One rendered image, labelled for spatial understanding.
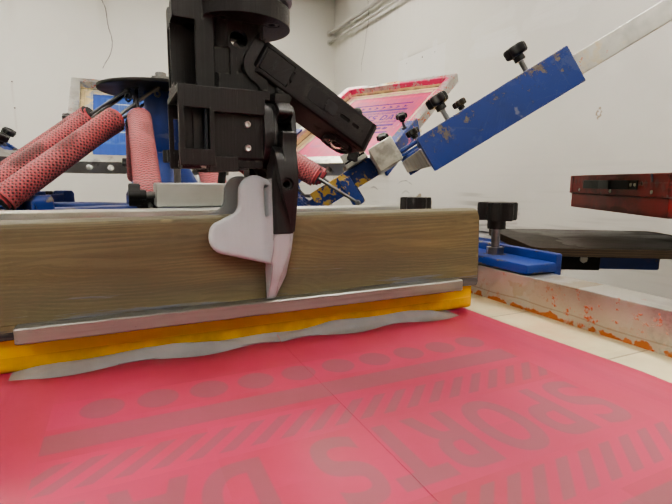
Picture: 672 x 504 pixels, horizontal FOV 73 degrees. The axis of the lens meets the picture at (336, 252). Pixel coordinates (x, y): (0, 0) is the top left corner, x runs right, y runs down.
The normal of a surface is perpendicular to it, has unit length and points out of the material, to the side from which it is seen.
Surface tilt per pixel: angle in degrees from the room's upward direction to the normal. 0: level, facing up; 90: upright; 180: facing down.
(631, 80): 90
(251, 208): 84
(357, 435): 0
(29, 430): 0
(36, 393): 0
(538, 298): 90
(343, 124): 90
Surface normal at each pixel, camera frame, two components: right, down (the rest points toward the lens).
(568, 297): -0.91, 0.06
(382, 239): 0.42, 0.10
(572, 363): 0.01, -0.99
